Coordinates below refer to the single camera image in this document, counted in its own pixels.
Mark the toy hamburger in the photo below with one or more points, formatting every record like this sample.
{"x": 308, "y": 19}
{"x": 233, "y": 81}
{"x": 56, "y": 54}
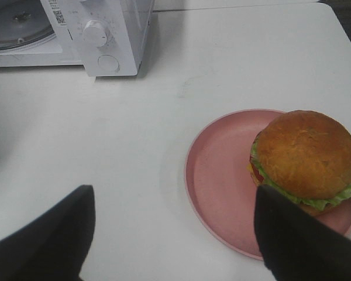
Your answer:
{"x": 306, "y": 157}

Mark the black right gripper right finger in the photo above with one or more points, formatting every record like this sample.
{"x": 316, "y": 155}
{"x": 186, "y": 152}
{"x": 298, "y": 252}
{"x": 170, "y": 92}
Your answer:
{"x": 296, "y": 246}

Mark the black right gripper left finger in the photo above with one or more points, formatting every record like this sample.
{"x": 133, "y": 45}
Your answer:
{"x": 55, "y": 245}

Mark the white microwave knob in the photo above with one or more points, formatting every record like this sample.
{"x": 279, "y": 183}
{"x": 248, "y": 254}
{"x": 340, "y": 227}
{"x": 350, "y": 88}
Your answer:
{"x": 95, "y": 33}

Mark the round white door release button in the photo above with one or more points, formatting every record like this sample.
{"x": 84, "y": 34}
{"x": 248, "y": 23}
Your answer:
{"x": 108, "y": 63}

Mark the white microwave oven body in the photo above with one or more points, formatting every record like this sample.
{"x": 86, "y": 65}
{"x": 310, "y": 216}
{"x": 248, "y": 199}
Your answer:
{"x": 128, "y": 23}

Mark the pink round plate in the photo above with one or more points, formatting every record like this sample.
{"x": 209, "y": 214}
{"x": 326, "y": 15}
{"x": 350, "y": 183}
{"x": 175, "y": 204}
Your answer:
{"x": 218, "y": 180}

